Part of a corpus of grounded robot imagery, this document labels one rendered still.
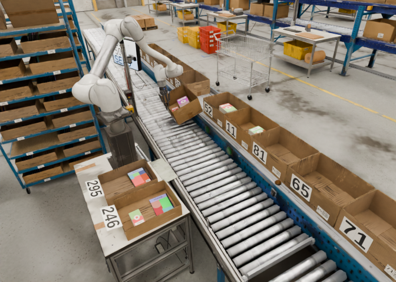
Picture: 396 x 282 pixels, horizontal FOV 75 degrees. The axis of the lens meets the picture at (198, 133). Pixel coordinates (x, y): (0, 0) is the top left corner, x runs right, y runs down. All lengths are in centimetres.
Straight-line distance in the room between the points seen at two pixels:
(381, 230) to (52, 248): 263
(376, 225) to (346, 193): 25
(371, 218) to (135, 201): 149
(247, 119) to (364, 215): 121
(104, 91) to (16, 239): 186
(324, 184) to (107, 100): 160
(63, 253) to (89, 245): 22
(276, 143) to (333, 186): 56
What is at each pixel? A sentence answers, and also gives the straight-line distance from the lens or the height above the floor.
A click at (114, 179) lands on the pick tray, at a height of 76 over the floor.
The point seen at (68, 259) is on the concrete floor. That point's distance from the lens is 283.
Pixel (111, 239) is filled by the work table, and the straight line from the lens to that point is 182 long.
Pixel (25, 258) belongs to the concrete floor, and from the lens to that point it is 303.
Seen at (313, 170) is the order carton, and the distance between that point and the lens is 203.
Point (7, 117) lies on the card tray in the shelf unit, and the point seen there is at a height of 98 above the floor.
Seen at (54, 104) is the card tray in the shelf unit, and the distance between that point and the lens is 310.
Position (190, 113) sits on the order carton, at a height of 92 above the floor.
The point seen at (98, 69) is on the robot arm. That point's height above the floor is 151.
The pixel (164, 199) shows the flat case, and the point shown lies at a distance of 192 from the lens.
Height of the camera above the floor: 216
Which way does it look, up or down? 33 degrees down
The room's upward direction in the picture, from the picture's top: 3 degrees counter-clockwise
